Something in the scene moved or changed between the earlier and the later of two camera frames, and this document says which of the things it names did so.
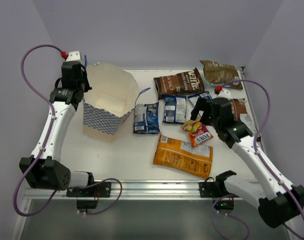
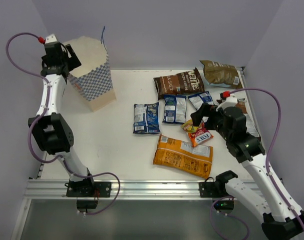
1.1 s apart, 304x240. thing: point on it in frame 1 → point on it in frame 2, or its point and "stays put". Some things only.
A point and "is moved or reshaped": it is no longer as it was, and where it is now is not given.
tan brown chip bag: x=217 y=73 stays put
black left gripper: x=84 y=81 → x=72 y=59
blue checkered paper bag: x=108 y=103 is moved or reshaped
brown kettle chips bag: x=183 y=83 stays put
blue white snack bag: x=195 y=98 stays put
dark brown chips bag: x=238 y=107 stays put
